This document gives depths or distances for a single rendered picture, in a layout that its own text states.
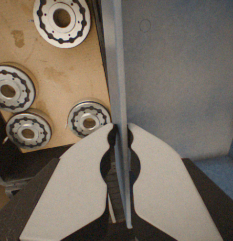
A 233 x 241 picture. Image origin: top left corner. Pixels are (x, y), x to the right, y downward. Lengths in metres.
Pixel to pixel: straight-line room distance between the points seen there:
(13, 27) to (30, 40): 0.04
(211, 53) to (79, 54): 0.28
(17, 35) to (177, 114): 0.34
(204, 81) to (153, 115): 0.06
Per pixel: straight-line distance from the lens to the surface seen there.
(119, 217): 0.77
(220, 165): 0.25
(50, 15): 0.37
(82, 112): 0.41
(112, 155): 0.42
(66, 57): 0.41
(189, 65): 0.18
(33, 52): 0.42
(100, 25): 0.30
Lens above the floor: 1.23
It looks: 60 degrees down
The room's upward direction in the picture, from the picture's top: 167 degrees clockwise
